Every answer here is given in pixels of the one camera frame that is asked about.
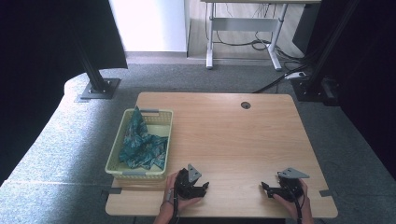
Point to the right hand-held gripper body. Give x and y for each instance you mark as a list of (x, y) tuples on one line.
[(291, 189)]

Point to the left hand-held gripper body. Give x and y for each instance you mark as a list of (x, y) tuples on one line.
[(186, 189)]

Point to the teal floral shirt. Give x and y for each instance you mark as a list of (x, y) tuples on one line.
[(141, 147)]

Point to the pale green plastic basket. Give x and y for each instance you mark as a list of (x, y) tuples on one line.
[(155, 126)]

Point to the person's left hand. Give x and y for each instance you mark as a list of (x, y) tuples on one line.
[(184, 204)]

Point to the person's right hand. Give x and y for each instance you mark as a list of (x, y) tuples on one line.
[(307, 202)]

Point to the grey tape patch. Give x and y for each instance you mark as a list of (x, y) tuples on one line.
[(115, 190), (326, 193)]

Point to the black metal stand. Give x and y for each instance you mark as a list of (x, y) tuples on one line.
[(100, 89), (311, 90)]

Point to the white power plug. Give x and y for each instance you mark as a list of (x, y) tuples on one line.
[(295, 75)]

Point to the black curtain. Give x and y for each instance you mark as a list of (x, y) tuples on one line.
[(40, 62), (373, 62)]

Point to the white-legged desk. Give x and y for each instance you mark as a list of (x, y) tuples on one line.
[(244, 24)]

